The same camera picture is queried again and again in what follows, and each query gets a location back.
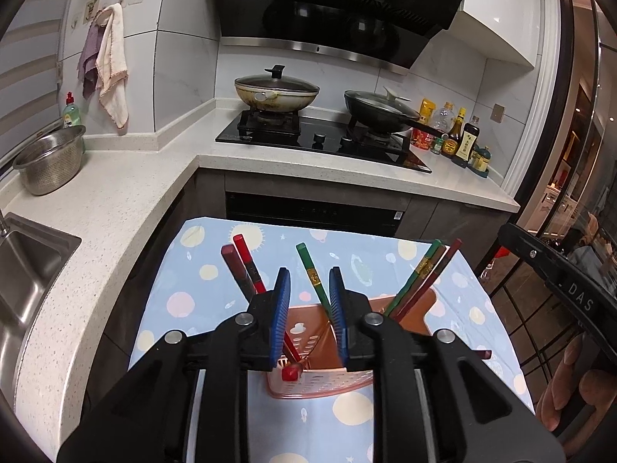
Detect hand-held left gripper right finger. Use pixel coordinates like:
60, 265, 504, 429
329, 267, 565, 463

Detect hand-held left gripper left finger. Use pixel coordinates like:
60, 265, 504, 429
57, 267, 293, 463

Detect green chopstick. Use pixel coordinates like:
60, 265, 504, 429
383, 238, 443, 319
295, 242, 335, 324

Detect pink perforated utensil holder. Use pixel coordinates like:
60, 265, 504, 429
263, 287, 439, 400

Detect brown chopstick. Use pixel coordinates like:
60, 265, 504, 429
390, 243, 450, 321

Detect person's right hand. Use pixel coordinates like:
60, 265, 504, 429
535, 333, 617, 444

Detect black framed glass door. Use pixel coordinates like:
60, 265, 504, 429
477, 0, 617, 382

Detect blue printed tablecloth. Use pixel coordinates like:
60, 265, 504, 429
128, 217, 536, 463

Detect green condiment jar set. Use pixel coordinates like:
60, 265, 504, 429
467, 146, 492, 177

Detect black gas stove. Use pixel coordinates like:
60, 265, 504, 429
214, 108, 433, 174

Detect dark sauce bottle cream label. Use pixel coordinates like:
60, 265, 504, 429
455, 123, 482, 162

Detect dark bottle yellow cap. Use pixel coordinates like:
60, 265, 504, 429
441, 107, 467, 159

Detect black frying pan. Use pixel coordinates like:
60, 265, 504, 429
343, 96, 449, 140

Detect white speckled kitchen counter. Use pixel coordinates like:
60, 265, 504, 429
0, 96, 521, 444

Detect yellow red seasoning packet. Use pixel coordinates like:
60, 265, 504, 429
411, 98, 435, 151

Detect cream wok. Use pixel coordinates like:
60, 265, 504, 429
235, 84, 320, 113

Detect glass pan lid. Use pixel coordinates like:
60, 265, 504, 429
344, 86, 413, 112

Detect clear plastic bottle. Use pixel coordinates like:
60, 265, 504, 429
430, 101, 456, 143

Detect glass wok lid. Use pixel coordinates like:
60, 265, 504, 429
235, 64, 320, 95

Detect steel sink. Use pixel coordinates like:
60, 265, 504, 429
0, 212, 83, 396

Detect steel colander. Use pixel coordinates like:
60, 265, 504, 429
12, 125, 86, 197

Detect green dish soap bottle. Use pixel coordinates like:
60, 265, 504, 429
62, 91, 84, 129

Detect cream towel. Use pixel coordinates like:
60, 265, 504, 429
94, 3, 130, 129

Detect black range hood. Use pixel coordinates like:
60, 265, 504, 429
208, 0, 469, 71

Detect purple towel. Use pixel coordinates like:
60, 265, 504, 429
78, 22, 104, 100

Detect white window blind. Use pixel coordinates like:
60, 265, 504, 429
0, 0, 73, 165

